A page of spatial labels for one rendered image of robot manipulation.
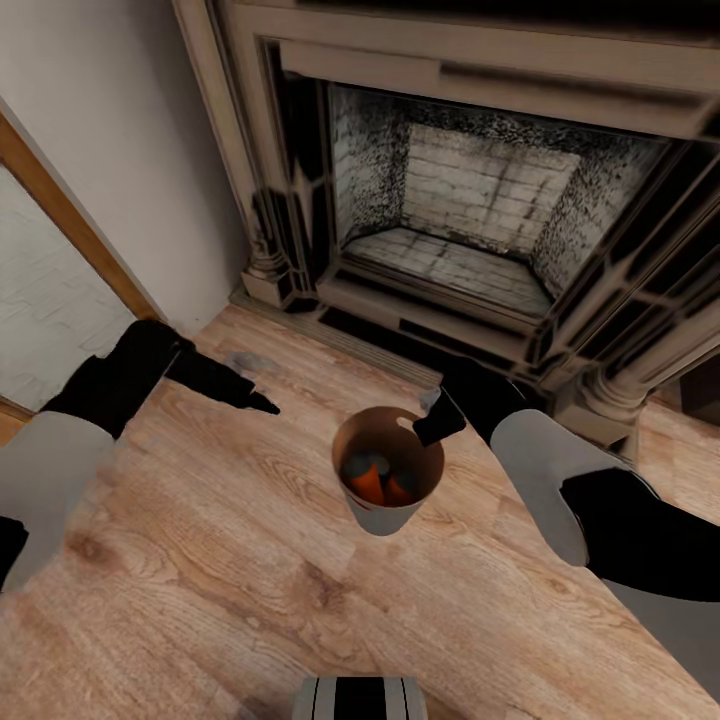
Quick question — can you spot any robot trunk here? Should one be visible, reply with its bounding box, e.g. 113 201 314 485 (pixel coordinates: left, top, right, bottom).
292 677 428 720

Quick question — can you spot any trash can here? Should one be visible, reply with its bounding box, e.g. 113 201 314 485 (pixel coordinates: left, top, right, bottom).
331 406 445 537

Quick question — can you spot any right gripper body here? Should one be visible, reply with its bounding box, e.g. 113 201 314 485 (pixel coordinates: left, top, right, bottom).
413 403 466 447

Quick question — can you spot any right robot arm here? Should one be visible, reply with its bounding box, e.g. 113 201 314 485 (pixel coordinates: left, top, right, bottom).
413 358 720 705

